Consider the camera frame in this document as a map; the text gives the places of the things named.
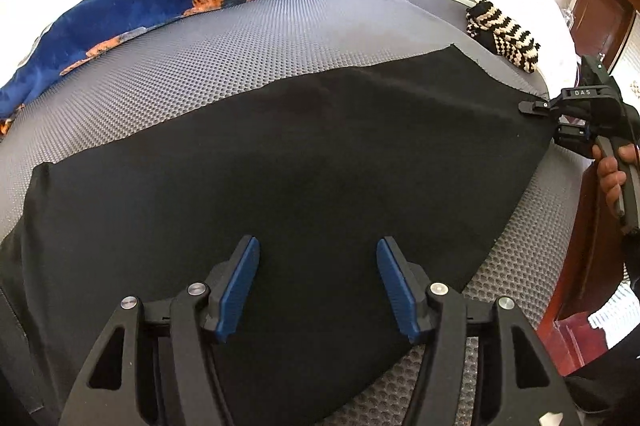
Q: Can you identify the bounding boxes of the black denim pants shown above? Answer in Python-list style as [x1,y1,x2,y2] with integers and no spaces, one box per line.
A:
[1,47,553,425]

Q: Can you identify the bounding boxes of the black white striped knit garment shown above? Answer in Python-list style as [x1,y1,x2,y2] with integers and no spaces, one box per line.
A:
[465,0,540,74]

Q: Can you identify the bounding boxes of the brown wooden door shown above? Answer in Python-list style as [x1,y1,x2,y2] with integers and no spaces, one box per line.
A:
[570,0,639,72]

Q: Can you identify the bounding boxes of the person's right hand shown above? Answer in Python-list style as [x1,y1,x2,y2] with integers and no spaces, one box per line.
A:
[592,143,639,217]

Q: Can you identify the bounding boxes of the grey mesh mattress cover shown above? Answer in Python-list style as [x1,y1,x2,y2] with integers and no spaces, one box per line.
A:
[1,0,579,425]

